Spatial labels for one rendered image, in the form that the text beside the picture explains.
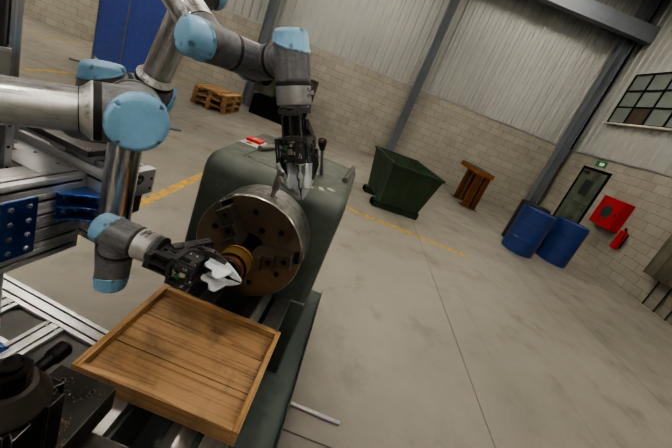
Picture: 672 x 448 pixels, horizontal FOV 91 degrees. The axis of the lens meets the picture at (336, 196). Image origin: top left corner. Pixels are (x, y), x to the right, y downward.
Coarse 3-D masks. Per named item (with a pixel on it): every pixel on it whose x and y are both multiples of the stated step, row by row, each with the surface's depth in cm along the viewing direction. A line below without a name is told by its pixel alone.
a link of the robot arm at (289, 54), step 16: (272, 32) 67; (288, 32) 64; (304, 32) 66; (272, 48) 67; (288, 48) 65; (304, 48) 66; (272, 64) 68; (288, 64) 66; (304, 64) 67; (288, 80) 66; (304, 80) 67
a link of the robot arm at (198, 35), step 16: (176, 0) 66; (192, 0) 65; (176, 16) 65; (192, 16) 59; (208, 16) 64; (176, 32) 62; (192, 32) 59; (208, 32) 60; (224, 32) 63; (192, 48) 60; (208, 48) 61; (224, 48) 63; (240, 48) 66; (224, 64) 66
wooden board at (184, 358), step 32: (160, 288) 92; (128, 320) 79; (160, 320) 85; (192, 320) 88; (224, 320) 93; (96, 352) 70; (128, 352) 74; (160, 352) 77; (192, 352) 80; (224, 352) 83; (256, 352) 87; (128, 384) 66; (160, 384) 70; (192, 384) 73; (224, 384) 75; (256, 384) 76; (192, 416) 65; (224, 416) 69
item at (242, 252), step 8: (224, 248) 85; (232, 248) 84; (240, 248) 85; (224, 256) 81; (232, 256) 81; (240, 256) 82; (248, 256) 85; (232, 264) 80; (240, 264) 81; (248, 264) 84; (240, 272) 80; (248, 272) 86
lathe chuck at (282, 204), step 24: (240, 192) 93; (264, 192) 94; (216, 216) 93; (264, 216) 91; (288, 216) 90; (216, 240) 95; (264, 240) 93; (288, 240) 92; (240, 288) 98; (264, 288) 97
